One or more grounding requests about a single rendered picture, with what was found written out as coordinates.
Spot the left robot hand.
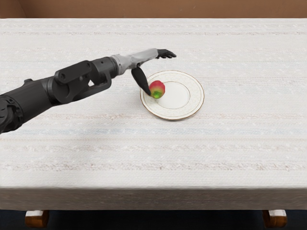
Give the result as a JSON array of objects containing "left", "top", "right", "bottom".
[{"left": 111, "top": 48, "right": 177, "bottom": 97}]

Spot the white plate with gold rim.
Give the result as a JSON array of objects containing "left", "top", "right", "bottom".
[{"left": 140, "top": 70, "right": 205, "bottom": 121}]

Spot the red and green apple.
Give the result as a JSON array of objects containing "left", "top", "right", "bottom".
[{"left": 149, "top": 80, "right": 166, "bottom": 99}]

